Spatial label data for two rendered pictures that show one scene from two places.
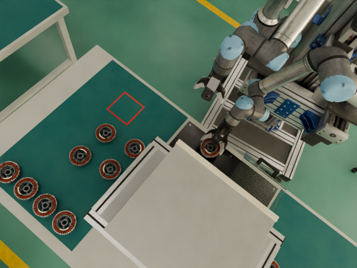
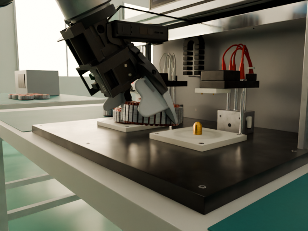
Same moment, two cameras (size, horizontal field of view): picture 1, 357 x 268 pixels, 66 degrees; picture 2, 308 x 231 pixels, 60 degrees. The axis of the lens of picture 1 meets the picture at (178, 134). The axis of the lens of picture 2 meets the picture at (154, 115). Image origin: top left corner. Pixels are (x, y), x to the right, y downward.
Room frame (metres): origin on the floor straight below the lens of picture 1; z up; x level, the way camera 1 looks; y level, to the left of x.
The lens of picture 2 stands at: (1.00, 0.07, 0.90)
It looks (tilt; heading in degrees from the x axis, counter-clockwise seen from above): 7 degrees down; 212
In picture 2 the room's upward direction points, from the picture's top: straight up
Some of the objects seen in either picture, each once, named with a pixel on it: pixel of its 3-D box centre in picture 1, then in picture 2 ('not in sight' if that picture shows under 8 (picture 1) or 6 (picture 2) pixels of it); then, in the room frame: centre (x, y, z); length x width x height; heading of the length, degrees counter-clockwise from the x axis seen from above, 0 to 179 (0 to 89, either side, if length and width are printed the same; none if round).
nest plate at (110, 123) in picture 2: not in sight; (132, 123); (0.39, -0.38, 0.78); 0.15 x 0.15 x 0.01; 72
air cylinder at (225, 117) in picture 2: not in sight; (235, 120); (0.32, -0.11, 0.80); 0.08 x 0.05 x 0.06; 72
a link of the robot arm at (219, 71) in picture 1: (222, 65); not in sight; (0.71, -0.06, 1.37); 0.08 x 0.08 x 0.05
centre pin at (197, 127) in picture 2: not in sight; (197, 128); (0.46, -0.15, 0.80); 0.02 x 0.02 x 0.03
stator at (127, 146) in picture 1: (134, 149); not in sight; (0.45, 0.20, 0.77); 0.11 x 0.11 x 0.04
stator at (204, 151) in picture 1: (210, 147); (151, 112); (0.59, -0.19, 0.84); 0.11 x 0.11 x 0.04
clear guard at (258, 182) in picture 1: (251, 192); (129, 31); (0.37, -0.40, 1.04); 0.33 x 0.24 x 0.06; 162
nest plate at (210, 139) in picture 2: not in sight; (197, 136); (0.46, -0.15, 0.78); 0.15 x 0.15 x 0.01; 72
